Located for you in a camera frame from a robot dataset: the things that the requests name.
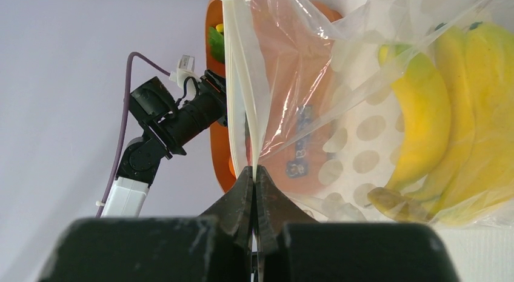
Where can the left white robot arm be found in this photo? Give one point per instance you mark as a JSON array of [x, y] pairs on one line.
[[139, 163]]

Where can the single yellow banana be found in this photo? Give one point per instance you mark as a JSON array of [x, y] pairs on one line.
[[425, 106]]

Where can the clear zip top bag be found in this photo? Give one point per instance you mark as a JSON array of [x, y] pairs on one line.
[[309, 101]]

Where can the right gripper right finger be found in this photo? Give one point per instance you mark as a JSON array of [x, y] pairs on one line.
[[274, 210]]

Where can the green leafy toy vegetable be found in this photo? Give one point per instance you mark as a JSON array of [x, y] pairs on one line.
[[216, 42]]

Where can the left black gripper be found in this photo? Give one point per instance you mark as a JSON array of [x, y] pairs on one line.
[[207, 107]]

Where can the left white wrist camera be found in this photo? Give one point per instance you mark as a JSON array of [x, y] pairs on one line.
[[185, 68]]

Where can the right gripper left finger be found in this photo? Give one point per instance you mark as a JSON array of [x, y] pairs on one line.
[[229, 247]]

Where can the yellow banana bunch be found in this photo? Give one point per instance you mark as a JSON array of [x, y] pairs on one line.
[[475, 178]]

